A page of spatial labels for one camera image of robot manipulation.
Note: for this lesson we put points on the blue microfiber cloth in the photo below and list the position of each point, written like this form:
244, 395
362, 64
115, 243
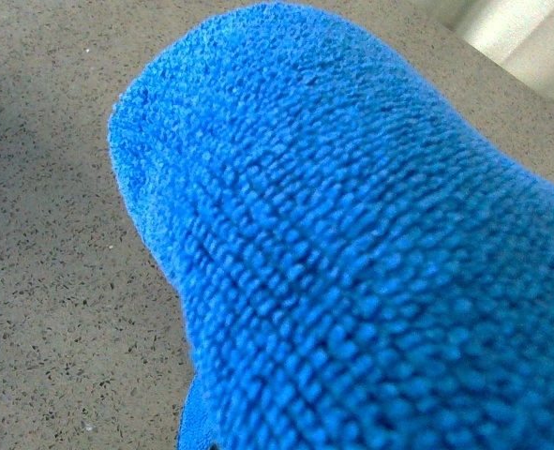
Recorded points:
359, 268

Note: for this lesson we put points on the white pleated curtain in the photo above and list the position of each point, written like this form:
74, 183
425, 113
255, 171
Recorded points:
516, 35

